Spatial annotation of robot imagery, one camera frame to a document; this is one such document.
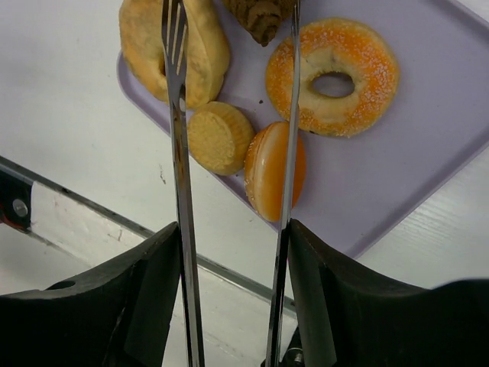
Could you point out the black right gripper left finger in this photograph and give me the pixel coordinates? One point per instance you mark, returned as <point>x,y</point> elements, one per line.
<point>115,314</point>

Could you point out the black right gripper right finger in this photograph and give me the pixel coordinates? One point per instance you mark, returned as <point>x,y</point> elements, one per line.
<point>350,315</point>

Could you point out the metal serving tongs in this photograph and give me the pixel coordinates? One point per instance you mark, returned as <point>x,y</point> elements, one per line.
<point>173,36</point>

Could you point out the brown chocolate pastry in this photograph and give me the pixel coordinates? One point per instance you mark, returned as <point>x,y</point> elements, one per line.
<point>260,18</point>

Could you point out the lilac plastic tray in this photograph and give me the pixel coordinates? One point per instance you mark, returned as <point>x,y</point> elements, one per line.
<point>357,189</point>

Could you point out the glossy orange bun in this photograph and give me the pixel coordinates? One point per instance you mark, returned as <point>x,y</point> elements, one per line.
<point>264,170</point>

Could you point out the small round yellow muffin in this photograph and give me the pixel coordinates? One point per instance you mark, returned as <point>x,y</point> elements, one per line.
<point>219,136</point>

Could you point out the sugared orange donut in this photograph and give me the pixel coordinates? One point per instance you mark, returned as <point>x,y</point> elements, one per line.
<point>348,77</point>

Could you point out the pale twisted ring bread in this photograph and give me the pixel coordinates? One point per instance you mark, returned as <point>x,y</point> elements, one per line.
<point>207,50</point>

